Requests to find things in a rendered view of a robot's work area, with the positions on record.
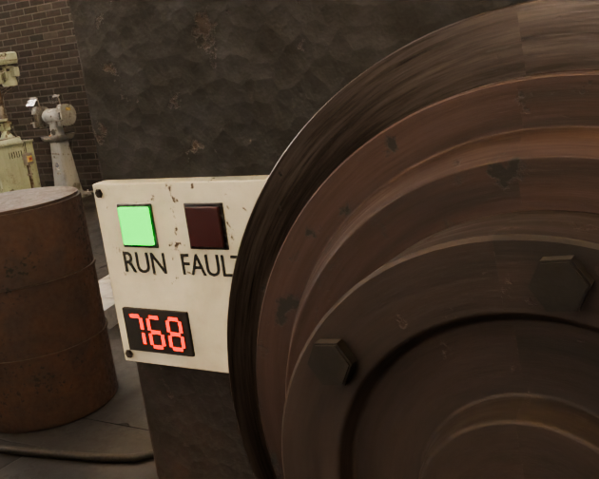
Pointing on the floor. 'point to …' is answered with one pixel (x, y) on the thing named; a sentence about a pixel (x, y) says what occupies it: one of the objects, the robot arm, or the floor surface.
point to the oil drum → (40, 313)
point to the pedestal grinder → (60, 116)
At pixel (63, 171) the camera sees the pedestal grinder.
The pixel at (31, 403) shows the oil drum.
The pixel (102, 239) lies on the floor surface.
